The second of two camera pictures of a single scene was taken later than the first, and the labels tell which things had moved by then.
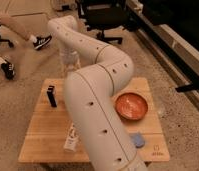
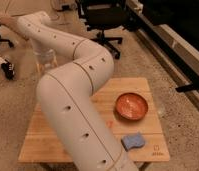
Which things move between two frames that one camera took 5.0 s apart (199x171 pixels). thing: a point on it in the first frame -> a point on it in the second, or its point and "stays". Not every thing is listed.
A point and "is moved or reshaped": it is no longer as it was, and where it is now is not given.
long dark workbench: [176, 31] stays
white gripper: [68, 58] -> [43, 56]
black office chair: [102, 15] stays
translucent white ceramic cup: [71, 70] is moved or reshaped
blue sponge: [138, 139] stays
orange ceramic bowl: [131, 106] stays
